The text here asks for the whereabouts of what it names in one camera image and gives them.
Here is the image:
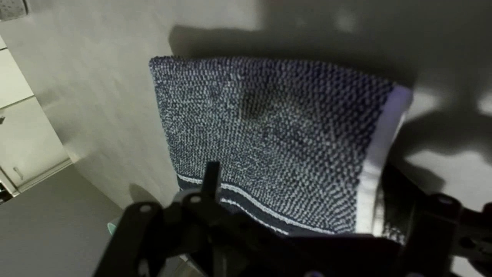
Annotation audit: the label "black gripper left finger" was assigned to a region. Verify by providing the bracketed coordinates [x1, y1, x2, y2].
[201, 161, 221, 202]

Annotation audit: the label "white kitchen cabinets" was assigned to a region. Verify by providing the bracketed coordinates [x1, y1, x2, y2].
[0, 36, 71, 198]

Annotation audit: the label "blue striped towel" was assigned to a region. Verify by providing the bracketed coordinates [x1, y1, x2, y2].
[149, 56, 412, 239]

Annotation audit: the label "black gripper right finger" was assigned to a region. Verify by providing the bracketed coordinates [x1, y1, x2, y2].
[378, 161, 437, 242]

